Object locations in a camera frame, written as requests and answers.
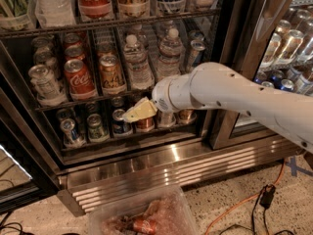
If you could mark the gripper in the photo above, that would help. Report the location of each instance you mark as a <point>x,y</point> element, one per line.
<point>161,96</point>

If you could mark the clear water bottle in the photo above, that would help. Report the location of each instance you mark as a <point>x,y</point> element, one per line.
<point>169,57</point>
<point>136,59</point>

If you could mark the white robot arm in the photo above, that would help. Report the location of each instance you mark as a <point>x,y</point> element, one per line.
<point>212,86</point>

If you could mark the red can bottom shelf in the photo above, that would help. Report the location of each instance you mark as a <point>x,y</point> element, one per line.
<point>145,125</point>

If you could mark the blue can bottom shelf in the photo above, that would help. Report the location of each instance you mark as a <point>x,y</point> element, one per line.
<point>119,125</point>

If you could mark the green can bottom shelf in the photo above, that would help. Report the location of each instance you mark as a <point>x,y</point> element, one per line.
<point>96,131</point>

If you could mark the red coca-cola bottle top shelf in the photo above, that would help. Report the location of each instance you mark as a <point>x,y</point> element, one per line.
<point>94,9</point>

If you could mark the white bottle top shelf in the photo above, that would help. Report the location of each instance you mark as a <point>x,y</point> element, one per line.
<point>54,13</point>

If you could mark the blue pepsi can right fridge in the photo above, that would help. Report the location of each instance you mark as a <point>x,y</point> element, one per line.
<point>286,85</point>

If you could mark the orange soda can front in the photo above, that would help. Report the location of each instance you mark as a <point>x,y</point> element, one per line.
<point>111,75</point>

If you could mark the copper can bottom right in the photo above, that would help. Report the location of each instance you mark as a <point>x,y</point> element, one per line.
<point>187,116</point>

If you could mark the red coca-cola can front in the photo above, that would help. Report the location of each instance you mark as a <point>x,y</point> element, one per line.
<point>80,81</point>

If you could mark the red coca-cola can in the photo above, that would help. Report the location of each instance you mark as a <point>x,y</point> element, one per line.
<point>80,81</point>
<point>75,52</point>

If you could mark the blue white can bottom left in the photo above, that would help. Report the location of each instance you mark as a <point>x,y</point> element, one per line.
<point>72,138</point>

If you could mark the blue white slim can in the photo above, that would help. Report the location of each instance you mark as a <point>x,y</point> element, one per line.
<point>195,52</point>

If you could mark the white silver can front left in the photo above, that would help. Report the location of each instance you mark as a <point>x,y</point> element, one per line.
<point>49,91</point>

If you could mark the clear plastic bin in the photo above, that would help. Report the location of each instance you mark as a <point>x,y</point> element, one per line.
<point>166,205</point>

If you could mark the red can in bin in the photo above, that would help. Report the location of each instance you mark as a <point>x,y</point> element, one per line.
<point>145,226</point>

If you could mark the black power adapter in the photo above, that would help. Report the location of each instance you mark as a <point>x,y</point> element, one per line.
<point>267,196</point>

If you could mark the steel fridge door frame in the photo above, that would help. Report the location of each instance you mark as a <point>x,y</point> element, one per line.
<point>250,28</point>

